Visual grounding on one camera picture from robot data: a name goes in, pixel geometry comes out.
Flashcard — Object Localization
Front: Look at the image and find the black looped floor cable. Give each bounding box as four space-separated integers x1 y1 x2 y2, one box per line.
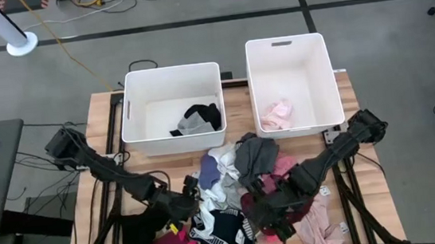
127 57 159 73

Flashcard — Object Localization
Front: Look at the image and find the grey sock with white cuff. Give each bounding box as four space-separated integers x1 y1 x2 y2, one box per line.
194 179 231 215

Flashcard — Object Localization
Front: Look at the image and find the navy white-waistband underwear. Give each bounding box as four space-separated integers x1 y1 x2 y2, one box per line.
186 204 257 244

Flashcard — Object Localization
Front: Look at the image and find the white floor cable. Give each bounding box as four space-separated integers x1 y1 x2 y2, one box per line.
21 0 128 33

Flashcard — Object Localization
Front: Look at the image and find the maroon garment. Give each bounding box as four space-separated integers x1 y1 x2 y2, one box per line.
238 184 318 244

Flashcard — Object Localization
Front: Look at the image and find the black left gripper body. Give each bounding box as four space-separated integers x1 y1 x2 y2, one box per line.
149 179 204 227

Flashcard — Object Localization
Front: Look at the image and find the white perforated plastic bin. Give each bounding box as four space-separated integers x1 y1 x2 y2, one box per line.
243 30 347 143
115 60 229 159

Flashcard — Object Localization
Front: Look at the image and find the light grey terry sock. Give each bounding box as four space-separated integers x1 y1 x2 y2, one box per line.
220 170 251 213

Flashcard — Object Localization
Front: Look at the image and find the light pink garment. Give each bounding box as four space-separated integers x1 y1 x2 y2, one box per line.
289 189 352 244

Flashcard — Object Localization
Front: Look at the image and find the white garment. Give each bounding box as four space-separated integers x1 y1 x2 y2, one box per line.
206 141 245 182

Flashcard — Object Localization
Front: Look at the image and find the pale pink striped garment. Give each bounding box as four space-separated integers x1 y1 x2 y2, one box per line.
258 98 296 132

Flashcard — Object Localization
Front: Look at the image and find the blue-purple sock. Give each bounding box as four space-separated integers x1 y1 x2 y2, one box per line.
195 152 224 192

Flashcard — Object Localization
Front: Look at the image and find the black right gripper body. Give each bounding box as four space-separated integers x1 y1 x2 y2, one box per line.
249 180 315 231

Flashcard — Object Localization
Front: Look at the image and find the black fleece garment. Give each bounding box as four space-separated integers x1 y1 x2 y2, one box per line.
167 101 224 139

